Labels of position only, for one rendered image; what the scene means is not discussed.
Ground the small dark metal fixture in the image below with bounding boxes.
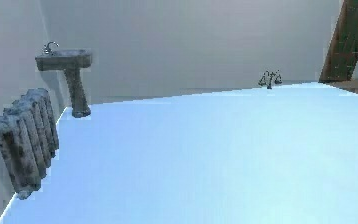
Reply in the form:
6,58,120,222
257,69,283,90

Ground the silver sink faucet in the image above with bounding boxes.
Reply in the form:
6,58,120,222
42,40,60,56

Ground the grey ribbed radiator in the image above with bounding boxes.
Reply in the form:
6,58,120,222
0,87,60,201

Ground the brown wooden room door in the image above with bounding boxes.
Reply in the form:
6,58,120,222
318,0,358,84

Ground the grey pedestal sink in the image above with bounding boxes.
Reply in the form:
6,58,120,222
34,49,94,119

